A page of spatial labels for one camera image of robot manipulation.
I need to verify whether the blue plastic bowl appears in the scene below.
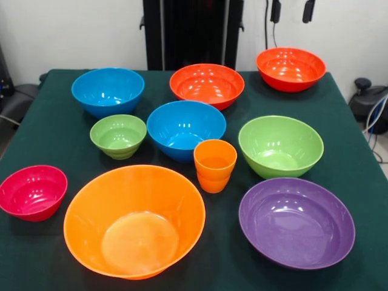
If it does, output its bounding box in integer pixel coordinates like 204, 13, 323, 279
146, 100, 227, 163
71, 67, 146, 119

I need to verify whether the orange plastic cup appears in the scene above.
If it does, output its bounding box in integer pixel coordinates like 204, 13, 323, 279
196, 171, 231, 194
193, 139, 238, 180

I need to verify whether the dark grey chair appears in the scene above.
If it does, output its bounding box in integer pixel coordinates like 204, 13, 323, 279
0, 83, 40, 122

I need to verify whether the dark green table cloth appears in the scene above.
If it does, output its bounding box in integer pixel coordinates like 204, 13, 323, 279
0, 69, 388, 291

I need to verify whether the small green plastic bowl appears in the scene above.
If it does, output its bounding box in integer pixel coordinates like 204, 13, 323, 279
89, 114, 148, 161

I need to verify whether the black equipment rack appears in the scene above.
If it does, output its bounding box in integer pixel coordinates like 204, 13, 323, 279
0, 45, 15, 113

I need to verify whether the large orange plastic bowl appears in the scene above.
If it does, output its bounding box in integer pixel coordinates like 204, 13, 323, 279
63, 164, 207, 281

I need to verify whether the blue and white cable bundle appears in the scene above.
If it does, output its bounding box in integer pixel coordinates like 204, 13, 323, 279
362, 93, 388, 164

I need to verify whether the pink plastic bowl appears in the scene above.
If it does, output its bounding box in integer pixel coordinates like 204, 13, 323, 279
0, 164, 69, 222

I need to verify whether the red-orange plastic bowl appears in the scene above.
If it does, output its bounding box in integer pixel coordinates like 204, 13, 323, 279
256, 47, 327, 93
169, 63, 246, 112

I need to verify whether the grey cable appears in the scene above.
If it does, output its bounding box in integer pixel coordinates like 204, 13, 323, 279
0, 114, 21, 125

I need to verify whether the black office chair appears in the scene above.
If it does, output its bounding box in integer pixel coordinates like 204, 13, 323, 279
348, 78, 388, 135

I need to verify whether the purple plastic bowl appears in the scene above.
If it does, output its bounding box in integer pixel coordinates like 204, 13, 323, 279
238, 177, 356, 270

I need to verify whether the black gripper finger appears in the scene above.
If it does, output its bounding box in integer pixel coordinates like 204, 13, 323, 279
270, 0, 282, 23
303, 0, 316, 24

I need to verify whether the large green plastic bowl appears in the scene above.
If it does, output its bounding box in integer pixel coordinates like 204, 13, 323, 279
238, 115, 325, 180

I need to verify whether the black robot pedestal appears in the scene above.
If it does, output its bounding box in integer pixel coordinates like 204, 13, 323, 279
139, 0, 245, 72

